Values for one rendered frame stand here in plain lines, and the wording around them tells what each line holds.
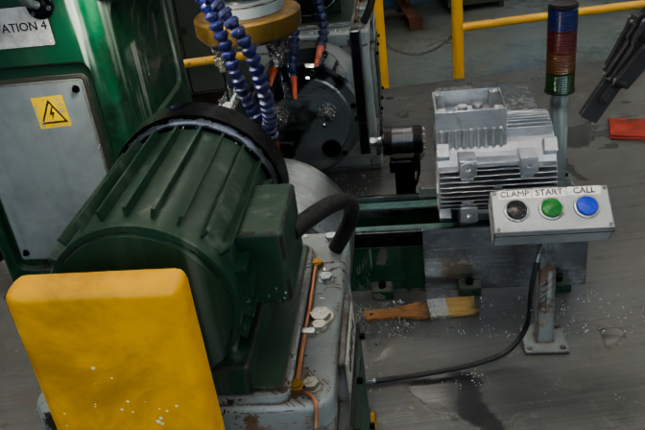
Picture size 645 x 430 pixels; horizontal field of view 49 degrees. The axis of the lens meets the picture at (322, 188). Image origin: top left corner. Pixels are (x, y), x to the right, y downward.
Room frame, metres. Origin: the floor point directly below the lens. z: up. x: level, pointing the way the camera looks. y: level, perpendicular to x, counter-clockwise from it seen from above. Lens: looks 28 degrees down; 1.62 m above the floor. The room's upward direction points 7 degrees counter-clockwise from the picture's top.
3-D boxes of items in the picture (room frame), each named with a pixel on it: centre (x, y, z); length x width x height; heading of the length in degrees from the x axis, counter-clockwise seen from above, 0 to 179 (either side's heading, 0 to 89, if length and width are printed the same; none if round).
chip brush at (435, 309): (1.03, -0.15, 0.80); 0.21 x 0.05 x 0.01; 88
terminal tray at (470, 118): (1.15, -0.27, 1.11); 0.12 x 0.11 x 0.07; 81
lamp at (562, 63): (1.42, -0.53, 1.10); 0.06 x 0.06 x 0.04
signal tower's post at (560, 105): (1.42, -0.53, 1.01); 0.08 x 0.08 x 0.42; 82
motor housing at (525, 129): (1.15, -0.31, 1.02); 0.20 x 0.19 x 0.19; 81
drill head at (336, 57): (1.53, 0.00, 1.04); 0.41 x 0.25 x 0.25; 172
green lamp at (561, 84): (1.42, -0.53, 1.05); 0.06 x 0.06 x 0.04
